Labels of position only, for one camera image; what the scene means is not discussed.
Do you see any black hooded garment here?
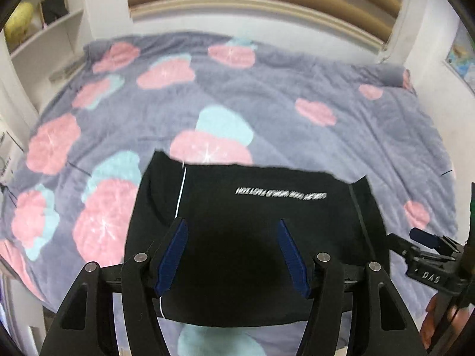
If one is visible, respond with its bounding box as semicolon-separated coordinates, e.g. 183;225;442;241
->
125;151;390;328

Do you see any person's right hand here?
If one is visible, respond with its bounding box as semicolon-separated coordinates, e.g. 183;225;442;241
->
419;290;475;353

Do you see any grey quilt with pink spots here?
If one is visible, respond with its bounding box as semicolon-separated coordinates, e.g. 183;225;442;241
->
0;31;459;356

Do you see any white bookshelf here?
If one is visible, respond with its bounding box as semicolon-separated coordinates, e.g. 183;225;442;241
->
1;0;93;117

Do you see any black box on shelf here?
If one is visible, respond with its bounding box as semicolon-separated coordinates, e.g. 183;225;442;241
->
39;0;69;26

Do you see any yellow plush toy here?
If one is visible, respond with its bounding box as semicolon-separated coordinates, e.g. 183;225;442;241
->
4;2;34;44

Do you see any wall poster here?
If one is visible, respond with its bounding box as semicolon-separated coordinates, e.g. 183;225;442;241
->
446;22;475;91

